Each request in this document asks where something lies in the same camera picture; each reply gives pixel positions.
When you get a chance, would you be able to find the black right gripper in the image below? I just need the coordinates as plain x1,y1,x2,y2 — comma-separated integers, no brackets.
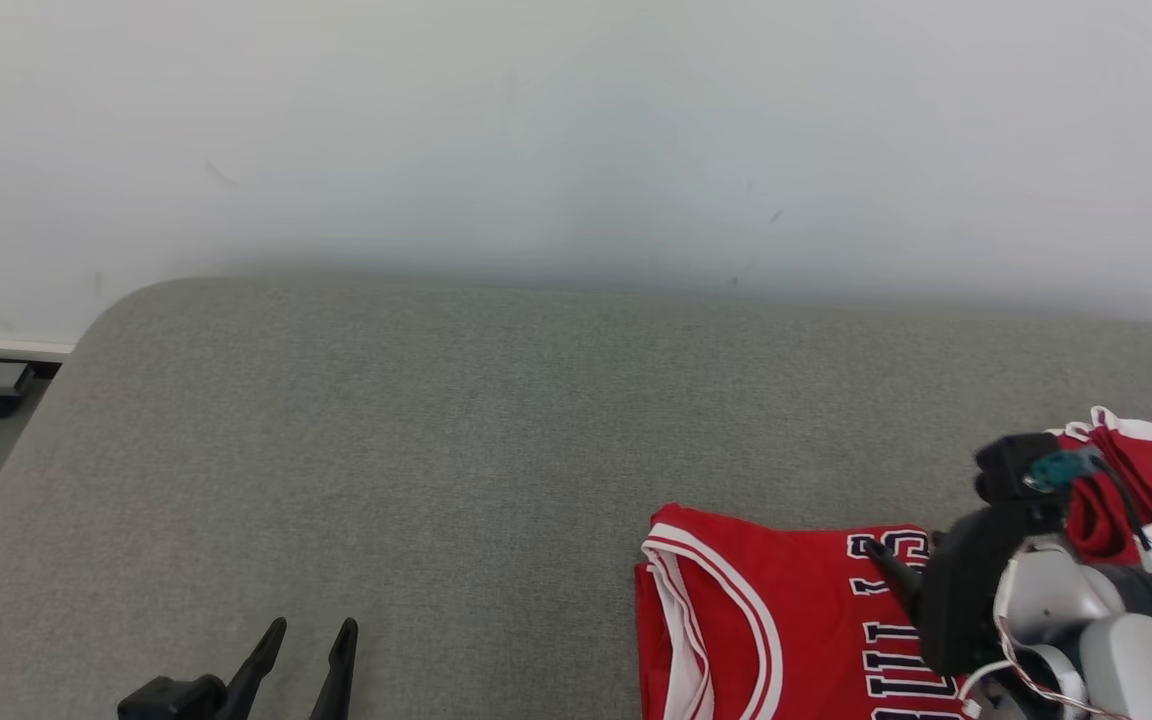
861,500,1067,679

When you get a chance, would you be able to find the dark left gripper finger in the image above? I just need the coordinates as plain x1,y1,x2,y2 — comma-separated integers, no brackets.
309,618,359,720
221,617,288,720

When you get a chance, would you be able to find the red jersey with white sleeves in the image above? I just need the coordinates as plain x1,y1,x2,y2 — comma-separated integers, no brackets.
634,503,982,720

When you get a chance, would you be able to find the thin red white wire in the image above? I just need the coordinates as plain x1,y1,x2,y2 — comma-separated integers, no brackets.
956,590,1127,720

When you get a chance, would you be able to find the teal right camera cable plug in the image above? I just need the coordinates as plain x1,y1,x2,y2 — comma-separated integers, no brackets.
1026,450,1102,491

